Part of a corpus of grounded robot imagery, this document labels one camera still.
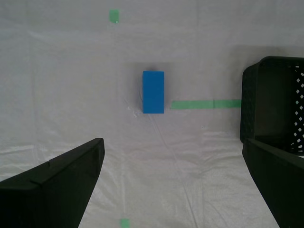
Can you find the green tape square marker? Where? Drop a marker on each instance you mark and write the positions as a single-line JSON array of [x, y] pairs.
[[125, 223], [114, 15]]

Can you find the white table cover sheet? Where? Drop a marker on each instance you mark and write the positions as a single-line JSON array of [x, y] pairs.
[[71, 95]]

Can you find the long green tape strip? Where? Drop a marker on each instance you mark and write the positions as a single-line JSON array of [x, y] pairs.
[[202, 104]]

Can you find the blue rectangular block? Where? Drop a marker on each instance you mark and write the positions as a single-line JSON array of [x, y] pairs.
[[153, 92]]

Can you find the black perforated plastic basket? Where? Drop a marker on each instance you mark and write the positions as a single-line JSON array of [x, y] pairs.
[[270, 99]]

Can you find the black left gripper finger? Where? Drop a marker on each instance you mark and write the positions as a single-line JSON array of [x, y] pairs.
[[285, 190], [47, 202]]

